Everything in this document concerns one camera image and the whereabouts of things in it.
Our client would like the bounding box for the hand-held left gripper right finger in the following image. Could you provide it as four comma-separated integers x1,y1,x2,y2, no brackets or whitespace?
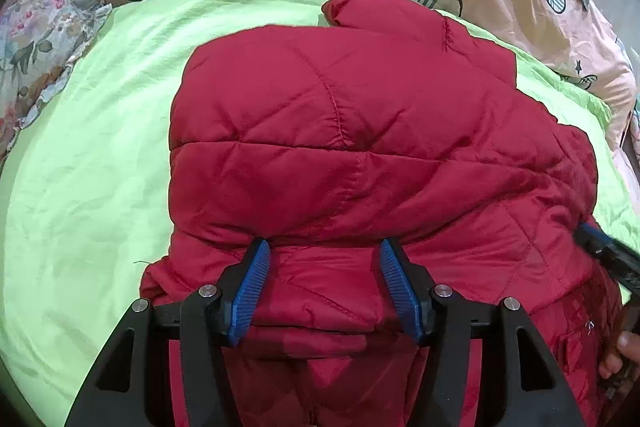
377,238,588,427

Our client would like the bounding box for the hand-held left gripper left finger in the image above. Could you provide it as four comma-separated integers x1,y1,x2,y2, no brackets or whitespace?
64,238,273,427

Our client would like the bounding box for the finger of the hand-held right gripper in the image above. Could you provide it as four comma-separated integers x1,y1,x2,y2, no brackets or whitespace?
572,222,640,295

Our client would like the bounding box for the red quilted jacket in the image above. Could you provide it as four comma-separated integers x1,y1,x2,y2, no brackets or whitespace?
139,0,626,427

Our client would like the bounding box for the person's right hand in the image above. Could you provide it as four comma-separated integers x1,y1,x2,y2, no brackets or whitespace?
597,329,640,380

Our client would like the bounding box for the light green bed sheet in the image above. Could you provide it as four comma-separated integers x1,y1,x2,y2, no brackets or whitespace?
0,0,640,427

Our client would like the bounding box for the floral ruffled pillow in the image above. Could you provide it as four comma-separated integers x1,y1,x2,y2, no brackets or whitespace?
0,0,113,158

